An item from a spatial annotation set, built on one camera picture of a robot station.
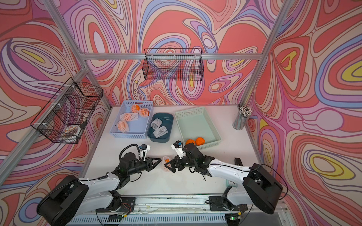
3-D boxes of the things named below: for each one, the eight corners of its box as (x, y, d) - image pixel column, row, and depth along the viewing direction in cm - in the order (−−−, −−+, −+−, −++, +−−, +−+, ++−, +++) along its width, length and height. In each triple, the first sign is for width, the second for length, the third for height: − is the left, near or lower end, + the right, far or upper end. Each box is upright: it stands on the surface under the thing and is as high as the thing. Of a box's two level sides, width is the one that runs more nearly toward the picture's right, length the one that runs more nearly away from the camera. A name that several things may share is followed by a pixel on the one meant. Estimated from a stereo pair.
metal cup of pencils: (233, 130, 106) (241, 114, 92) (231, 122, 111) (238, 106, 97) (243, 130, 106) (253, 114, 92) (241, 122, 111) (249, 106, 97)
